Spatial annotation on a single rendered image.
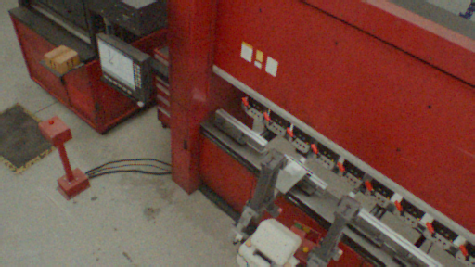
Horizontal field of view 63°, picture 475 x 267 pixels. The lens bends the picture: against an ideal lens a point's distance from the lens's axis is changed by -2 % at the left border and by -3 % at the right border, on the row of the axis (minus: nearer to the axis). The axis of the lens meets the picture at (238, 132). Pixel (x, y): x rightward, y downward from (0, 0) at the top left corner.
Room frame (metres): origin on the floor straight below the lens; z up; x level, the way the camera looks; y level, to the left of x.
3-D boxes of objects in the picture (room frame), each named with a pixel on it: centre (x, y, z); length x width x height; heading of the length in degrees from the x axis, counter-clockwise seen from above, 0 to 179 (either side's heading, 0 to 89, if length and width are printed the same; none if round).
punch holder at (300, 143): (1.92, -0.43, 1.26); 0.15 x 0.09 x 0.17; 53
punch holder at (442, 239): (1.31, -1.23, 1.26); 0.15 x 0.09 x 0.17; 53
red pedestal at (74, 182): (2.12, 1.45, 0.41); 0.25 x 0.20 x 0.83; 143
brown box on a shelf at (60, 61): (2.68, 1.59, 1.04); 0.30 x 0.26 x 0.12; 57
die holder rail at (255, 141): (2.23, -0.01, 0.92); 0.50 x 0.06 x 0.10; 53
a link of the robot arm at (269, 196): (1.39, -0.21, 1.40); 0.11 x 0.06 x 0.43; 57
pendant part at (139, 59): (2.19, 0.83, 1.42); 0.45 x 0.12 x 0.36; 58
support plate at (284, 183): (1.78, -0.36, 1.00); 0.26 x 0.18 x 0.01; 143
